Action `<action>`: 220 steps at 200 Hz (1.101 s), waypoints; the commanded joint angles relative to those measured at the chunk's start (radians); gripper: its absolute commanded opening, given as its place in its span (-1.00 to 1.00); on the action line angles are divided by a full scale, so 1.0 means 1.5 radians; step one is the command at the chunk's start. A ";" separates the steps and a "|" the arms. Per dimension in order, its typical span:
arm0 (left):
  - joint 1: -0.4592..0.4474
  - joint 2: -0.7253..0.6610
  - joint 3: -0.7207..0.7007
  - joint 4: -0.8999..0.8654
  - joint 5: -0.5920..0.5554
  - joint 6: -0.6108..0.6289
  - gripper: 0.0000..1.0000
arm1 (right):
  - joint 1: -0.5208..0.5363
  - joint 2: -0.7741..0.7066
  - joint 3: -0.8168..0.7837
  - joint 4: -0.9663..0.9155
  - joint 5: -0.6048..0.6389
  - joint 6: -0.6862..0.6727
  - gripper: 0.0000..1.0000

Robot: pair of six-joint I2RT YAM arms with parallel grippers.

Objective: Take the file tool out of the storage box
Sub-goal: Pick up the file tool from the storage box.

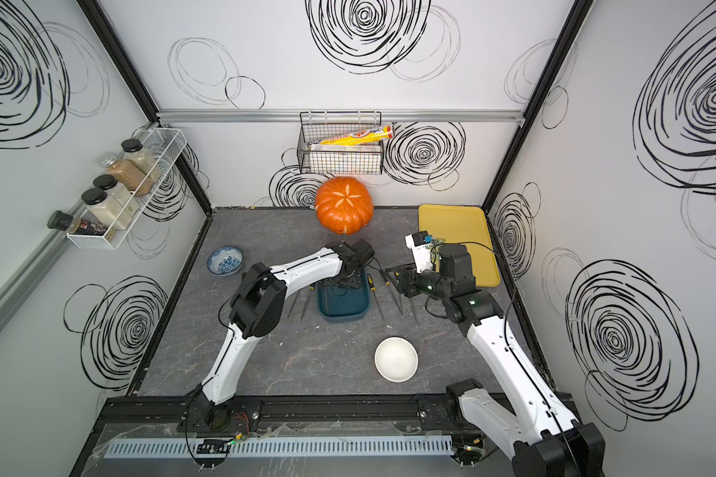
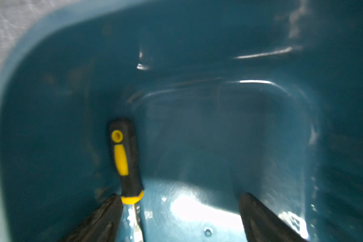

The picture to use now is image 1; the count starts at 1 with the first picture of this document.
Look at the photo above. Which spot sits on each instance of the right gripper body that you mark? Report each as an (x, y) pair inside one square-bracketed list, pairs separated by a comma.
[(412, 280)]

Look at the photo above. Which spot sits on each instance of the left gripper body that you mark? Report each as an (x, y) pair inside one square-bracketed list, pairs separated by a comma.
[(353, 281)]

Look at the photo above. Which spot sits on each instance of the file tool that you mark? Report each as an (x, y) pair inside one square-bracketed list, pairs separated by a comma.
[(394, 297), (372, 288), (308, 298), (292, 306)]

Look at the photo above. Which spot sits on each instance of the teal storage box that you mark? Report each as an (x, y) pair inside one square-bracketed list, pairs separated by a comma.
[(339, 305)]

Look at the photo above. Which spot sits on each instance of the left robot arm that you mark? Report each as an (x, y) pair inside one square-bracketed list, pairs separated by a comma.
[(255, 311)]

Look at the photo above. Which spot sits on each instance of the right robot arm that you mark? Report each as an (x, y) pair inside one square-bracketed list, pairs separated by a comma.
[(537, 432)]

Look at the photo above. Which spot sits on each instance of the orange pumpkin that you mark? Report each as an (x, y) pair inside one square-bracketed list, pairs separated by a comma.
[(343, 205)]

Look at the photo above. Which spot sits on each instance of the yellow tray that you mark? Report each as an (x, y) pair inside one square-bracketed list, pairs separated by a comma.
[(467, 225)]

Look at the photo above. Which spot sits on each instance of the blue white patterned bowl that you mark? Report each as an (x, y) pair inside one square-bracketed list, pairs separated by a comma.
[(225, 261)]

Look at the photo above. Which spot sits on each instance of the yellow tube package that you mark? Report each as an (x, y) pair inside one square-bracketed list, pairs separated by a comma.
[(361, 137)]

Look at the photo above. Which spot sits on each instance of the spice jar green herbs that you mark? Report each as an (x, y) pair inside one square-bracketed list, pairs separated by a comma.
[(137, 154)]

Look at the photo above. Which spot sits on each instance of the spice jar cream powder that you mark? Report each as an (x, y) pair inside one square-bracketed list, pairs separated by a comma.
[(107, 209)]

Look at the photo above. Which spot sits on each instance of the spice jar brown powder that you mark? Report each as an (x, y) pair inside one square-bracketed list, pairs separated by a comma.
[(127, 174)]

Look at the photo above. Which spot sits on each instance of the spice jar white powder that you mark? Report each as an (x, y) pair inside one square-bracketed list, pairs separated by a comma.
[(113, 188)]

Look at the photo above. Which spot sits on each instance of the dark pepper grinder jar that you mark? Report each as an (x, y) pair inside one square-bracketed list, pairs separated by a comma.
[(72, 225)]

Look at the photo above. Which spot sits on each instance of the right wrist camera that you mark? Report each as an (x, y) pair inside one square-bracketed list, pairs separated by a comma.
[(421, 244)]

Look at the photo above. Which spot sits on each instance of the black wire basket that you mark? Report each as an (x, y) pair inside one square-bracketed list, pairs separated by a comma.
[(339, 160)]

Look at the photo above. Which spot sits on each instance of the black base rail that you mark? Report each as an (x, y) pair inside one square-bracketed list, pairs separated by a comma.
[(261, 413)]

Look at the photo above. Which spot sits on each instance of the clear wall shelf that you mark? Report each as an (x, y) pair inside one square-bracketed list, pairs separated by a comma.
[(136, 199)]

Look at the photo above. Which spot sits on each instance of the grey slotted cable duct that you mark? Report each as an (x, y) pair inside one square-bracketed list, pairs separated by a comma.
[(324, 446)]

